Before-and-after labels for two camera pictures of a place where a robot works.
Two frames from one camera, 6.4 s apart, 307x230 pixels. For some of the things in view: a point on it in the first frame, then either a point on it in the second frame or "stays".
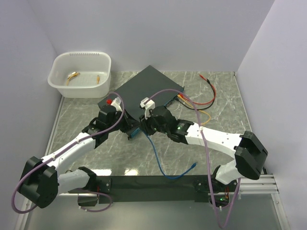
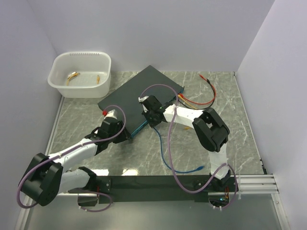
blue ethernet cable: x=194 y=165 -> x=199 y=168
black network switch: x=150 y=83 stays
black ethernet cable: x=184 y=105 stays
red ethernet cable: x=207 y=80 stays
